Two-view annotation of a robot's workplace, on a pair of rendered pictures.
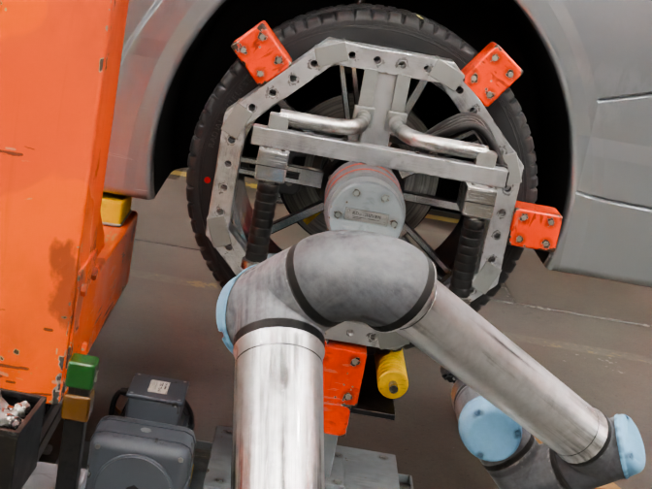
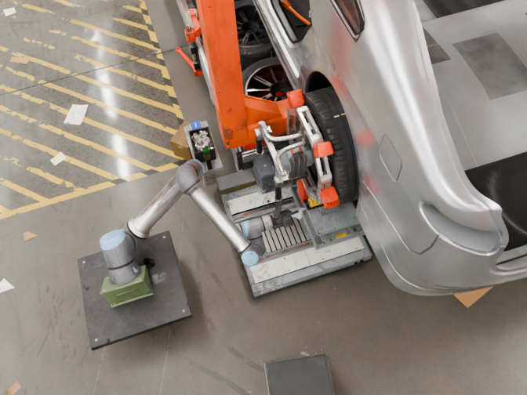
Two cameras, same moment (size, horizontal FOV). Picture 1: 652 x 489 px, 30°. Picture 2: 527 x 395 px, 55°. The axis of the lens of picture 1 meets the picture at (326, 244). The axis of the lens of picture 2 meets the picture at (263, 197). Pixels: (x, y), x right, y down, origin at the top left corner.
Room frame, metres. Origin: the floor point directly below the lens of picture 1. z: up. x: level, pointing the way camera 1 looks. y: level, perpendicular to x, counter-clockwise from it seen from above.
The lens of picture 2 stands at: (1.56, -1.67, 3.14)
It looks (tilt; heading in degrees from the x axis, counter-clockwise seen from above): 58 degrees down; 78
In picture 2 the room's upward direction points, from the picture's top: 5 degrees counter-clockwise
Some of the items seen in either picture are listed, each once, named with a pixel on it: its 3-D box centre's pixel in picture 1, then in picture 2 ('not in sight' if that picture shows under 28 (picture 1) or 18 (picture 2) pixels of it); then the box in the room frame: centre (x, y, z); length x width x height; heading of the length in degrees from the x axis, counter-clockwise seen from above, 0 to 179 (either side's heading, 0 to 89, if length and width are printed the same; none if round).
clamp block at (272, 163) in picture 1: (273, 160); (263, 132); (1.95, 0.11, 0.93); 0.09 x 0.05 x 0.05; 3
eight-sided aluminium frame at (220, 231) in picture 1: (363, 196); (307, 154); (2.17, -0.05, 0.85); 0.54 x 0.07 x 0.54; 93
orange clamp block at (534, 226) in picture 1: (532, 225); (329, 197); (2.19, -0.36, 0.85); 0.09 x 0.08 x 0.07; 93
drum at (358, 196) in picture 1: (364, 205); (296, 157); (2.10, -0.05, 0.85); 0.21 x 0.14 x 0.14; 3
